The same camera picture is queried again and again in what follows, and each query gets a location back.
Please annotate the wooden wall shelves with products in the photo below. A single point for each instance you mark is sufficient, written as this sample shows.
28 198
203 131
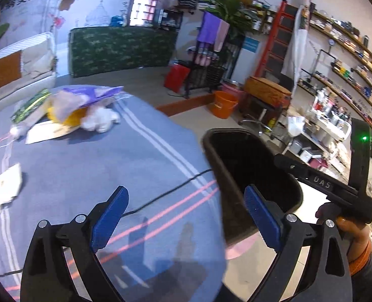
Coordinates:
356 69

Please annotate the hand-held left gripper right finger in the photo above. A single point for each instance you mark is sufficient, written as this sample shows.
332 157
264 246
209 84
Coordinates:
263 217

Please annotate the red telephone booth cabinet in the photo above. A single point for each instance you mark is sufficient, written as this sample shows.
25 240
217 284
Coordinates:
145 3

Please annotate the white display rack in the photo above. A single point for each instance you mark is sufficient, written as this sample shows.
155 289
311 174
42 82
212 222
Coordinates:
324 132

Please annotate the pink plastic stool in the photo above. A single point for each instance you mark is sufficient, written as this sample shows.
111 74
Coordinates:
239 248

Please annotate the large wall banner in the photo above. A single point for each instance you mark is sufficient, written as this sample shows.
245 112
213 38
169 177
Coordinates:
94 3

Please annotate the black display box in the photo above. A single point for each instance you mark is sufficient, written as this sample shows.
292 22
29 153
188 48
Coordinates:
171 20

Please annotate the black shelf with bottles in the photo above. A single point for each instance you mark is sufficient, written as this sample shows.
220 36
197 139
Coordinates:
189 1

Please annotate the green patterned counter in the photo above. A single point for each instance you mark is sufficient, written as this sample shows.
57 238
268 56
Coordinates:
123 50

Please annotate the purple towel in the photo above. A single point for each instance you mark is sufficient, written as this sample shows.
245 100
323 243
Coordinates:
208 28

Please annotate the pink basin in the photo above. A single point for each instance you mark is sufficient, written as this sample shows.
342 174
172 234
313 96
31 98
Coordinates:
236 89

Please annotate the metal swivel stool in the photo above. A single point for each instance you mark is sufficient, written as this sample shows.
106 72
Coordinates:
258 116

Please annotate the yellow bottle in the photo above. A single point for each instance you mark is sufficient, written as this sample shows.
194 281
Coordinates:
271 124

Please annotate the red ladder shelf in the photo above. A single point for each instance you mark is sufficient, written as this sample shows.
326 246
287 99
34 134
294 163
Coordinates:
277 37

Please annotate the white face mask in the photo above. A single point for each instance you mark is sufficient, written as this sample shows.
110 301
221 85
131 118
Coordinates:
5 188

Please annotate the white paper bag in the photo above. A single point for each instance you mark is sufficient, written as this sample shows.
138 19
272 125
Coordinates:
296 125

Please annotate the white wicker swing sofa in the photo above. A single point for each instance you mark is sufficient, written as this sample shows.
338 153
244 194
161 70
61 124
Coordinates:
31 78

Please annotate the translucent plastic wrap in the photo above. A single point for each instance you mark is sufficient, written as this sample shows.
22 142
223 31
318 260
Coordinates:
66 105

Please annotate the purple plastic bag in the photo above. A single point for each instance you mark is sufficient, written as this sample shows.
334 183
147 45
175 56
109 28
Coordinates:
88 94

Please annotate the white tissue wad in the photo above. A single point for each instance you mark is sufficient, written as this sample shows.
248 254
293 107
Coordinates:
101 119

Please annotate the orange cushion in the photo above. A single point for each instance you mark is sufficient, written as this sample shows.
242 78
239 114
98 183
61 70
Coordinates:
9 69

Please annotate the white tissue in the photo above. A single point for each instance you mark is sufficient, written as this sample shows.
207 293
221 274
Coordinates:
17 131

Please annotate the black pipe with gauge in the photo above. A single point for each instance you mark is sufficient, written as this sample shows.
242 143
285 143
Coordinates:
322 53

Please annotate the pink towel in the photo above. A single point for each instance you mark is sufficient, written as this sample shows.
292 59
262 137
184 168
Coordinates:
222 36

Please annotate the blue ornament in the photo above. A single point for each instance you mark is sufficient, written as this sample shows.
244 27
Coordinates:
118 21

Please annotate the yellow foam net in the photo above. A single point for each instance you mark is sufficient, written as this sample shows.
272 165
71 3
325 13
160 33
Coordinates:
71 119

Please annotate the dark brown waste bin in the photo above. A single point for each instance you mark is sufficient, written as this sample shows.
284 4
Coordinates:
220 179

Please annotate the striped blue-grey blanket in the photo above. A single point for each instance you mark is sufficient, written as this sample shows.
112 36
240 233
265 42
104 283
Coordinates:
94 170

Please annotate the potted green plant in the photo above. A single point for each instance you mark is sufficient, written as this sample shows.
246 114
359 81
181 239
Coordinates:
233 9

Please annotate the orange bucket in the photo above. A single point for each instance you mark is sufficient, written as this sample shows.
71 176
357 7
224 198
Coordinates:
223 105

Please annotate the red bag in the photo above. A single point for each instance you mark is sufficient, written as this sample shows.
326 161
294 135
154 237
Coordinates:
176 78

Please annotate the black metal railing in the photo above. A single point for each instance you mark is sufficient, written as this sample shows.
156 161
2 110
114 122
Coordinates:
211 72

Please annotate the white paper sheet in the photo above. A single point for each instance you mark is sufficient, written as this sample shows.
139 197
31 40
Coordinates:
47 133

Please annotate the person's right hand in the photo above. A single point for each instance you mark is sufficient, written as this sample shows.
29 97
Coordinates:
356 236

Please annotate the white cushion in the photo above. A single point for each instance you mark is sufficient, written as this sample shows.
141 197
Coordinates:
38 61

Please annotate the person's right forearm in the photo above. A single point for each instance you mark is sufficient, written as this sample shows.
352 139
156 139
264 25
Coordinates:
362 262

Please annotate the blue wall sign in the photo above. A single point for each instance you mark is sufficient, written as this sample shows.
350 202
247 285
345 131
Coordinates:
250 44

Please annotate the white hanging cloth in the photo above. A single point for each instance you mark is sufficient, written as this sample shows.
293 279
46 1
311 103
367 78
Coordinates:
297 44

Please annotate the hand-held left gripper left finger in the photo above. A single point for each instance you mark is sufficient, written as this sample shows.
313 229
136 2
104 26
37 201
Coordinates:
108 223

